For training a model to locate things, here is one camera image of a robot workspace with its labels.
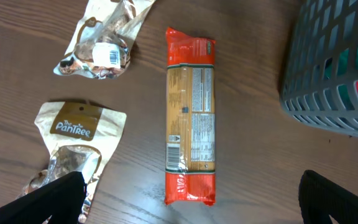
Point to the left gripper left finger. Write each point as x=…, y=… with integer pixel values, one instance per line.
x=57, y=202

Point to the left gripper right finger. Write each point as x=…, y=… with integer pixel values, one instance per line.
x=322, y=201

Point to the grey plastic basket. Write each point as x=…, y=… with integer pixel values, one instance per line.
x=324, y=29

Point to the orange biscuit packet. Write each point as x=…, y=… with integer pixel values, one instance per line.
x=191, y=122

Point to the pantree snack pouch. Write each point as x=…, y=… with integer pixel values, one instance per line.
x=79, y=137
x=101, y=44

